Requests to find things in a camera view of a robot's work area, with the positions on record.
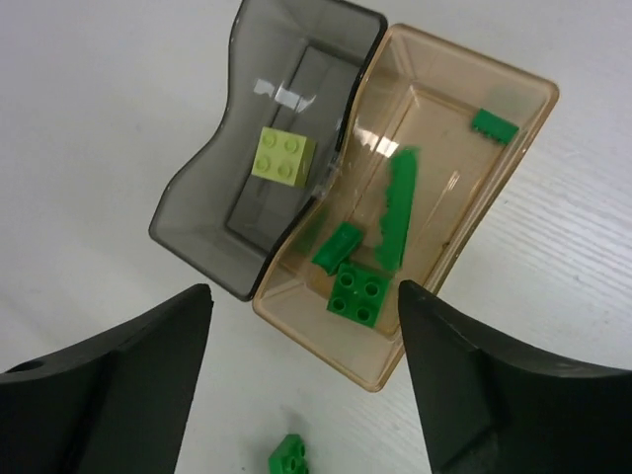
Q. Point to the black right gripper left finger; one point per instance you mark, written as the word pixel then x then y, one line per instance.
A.
pixel 118 402

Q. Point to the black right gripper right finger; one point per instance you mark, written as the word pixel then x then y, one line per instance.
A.
pixel 490 403

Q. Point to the dark green square lego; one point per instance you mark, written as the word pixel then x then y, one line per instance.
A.
pixel 358 293

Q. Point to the long dark green lego brick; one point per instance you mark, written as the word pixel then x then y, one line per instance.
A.
pixel 289 457

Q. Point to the small dark green lego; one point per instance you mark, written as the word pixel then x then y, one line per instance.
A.
pixel 494 127

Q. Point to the light green lego brick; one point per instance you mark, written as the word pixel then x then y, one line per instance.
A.
pixel 283 157

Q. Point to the dark green lego in container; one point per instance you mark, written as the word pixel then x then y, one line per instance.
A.
pixel 338 247

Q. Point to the dark green flat lego plate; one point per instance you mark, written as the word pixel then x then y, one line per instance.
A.
pixel 401 173

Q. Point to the amber translucent plastic container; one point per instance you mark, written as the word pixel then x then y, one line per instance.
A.
pixel 418 90

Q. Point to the grey translucent plastic container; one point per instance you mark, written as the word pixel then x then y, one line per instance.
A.
pixel 293 71

